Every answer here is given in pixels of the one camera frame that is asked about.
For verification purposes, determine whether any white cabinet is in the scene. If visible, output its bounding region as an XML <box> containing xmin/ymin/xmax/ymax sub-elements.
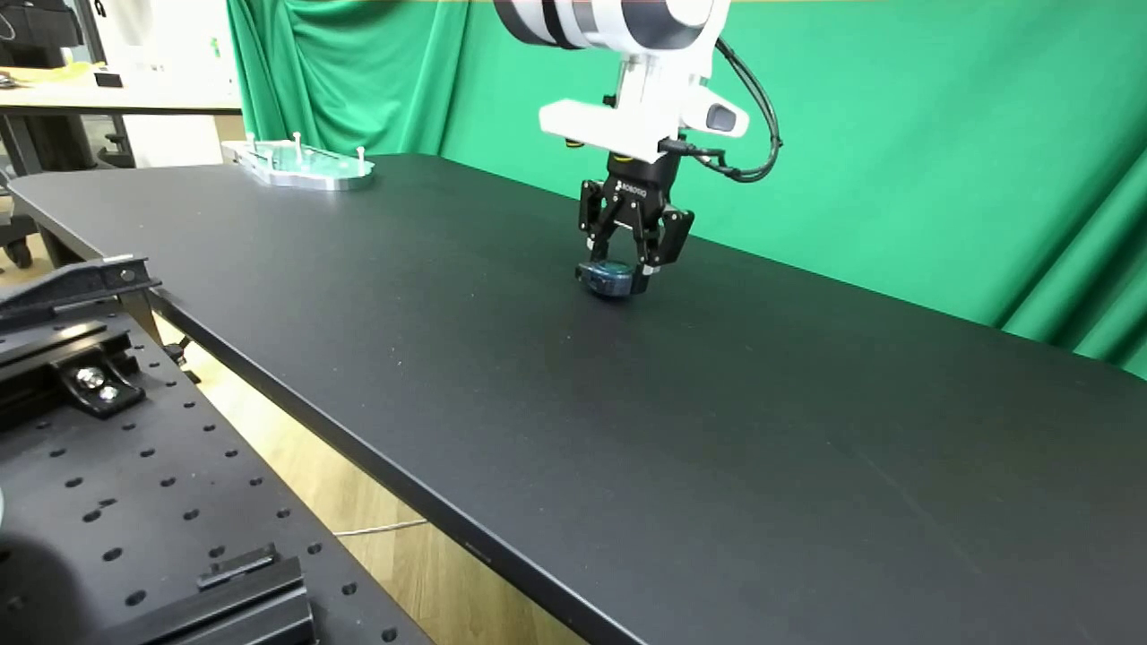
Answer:
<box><xmin>88</xmin><ymin>0</ymin><xmax>248</xmax><ymax>170</ymax></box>

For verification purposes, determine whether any black metal rail bracket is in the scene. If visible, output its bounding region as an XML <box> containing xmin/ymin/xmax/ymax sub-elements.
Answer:
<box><xmin>0</xmin><ymin>250</ymin><xmax>162</xmax><ymax>336</ymax></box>

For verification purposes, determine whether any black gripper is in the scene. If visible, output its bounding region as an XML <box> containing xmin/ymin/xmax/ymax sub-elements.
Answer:
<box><xmin>578</xmin><ymin>148</ymin><xmax>699</xmax><ymax>287</ymax></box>

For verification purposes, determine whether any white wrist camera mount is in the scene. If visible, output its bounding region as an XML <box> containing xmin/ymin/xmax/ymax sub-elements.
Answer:
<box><xmin>534</xmin><ymin>57</ymin><xmax>751</xmax><ymax>168</ymax></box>

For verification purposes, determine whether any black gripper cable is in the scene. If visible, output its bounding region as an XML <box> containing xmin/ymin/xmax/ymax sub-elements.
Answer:
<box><xmin>682</xmin><ymin>34</ymin><xmax>788</xmax><ymax>187</ymax></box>

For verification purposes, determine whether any black clamp mount with bolt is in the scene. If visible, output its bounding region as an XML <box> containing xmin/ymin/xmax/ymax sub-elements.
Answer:
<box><xmin>52</xmin><ymin>351</ymin><xmax>150</xmax><ymax>418</ymax></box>

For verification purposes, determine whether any wooden background desk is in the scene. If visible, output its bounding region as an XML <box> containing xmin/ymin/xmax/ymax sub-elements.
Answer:
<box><xmin>0</xmin><ymin>60</ymin><xmax>248</xmax><ymax>117</ymax></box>

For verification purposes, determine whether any green backdrop curtain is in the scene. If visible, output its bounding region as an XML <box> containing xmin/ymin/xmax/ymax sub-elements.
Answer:
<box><xmin>223</xmin><ymin>0</ymin><xmax>1147</xmax><ymax>383</ymax></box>

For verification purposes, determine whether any black perforated breadboard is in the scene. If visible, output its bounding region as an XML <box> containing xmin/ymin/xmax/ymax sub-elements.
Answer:
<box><xmin>0</xmin><ymin>317</ymin><xmax>438</xmax><ymax>645</ymax></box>

